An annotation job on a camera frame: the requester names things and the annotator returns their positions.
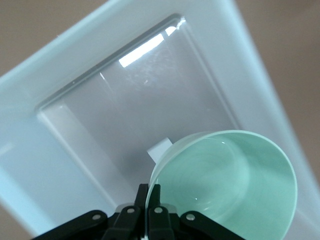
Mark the translucent white plastic bin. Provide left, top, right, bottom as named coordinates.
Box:
left=0, top=0, right=320, bottom=240

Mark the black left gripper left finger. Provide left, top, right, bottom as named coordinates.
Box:
left=29, top=183, right=148, bottom=240

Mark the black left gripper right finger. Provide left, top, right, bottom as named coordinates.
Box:
left=147, top=184, right=249, bottom=240

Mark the green cup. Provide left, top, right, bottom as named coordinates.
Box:
left=148, top=129, right=298, bottom=240

